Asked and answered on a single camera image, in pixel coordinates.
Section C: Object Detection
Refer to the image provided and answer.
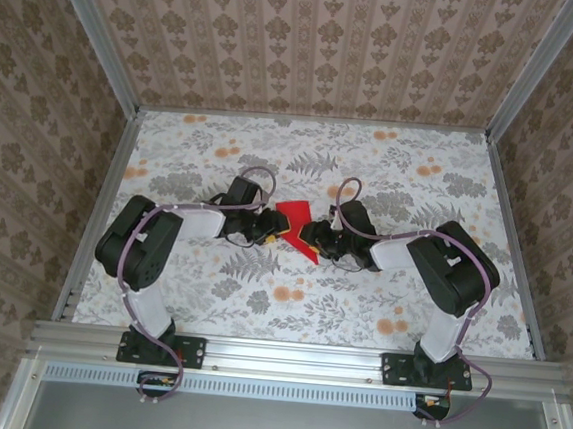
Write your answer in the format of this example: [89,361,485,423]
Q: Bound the red paper sheet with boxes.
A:
[270,199,325,265]

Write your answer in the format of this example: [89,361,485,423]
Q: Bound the floral patterned table cover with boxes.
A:
[71,99,553,364]

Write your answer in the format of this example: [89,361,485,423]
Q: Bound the small black controller board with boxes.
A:
[412,391,452,423]
[135,369,181,400]

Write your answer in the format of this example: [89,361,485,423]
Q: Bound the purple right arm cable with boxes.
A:
[316,176,510,429]

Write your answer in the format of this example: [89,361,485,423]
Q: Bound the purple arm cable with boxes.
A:
[105,153,280,415]
[316,176,510,429]

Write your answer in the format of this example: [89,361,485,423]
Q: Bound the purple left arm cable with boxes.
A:
[105,153,280,415]

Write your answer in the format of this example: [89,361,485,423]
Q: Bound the long aluminium mounting rail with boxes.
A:
[27,317,573,404]

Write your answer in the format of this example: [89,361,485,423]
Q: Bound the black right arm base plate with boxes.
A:
[380,351,476,394]

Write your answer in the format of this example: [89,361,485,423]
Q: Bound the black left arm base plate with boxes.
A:
[116,328,208,371]

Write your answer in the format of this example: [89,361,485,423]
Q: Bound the grey slotted cable duct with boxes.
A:
[43,359,421,413]

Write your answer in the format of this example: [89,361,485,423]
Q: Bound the aluminium table side rail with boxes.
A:
[50,102,146,330]
[467,136,564,362]

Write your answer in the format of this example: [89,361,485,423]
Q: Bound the slanted aluminium frame post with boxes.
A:
[37,0,151,117]
[484,0,573,150]

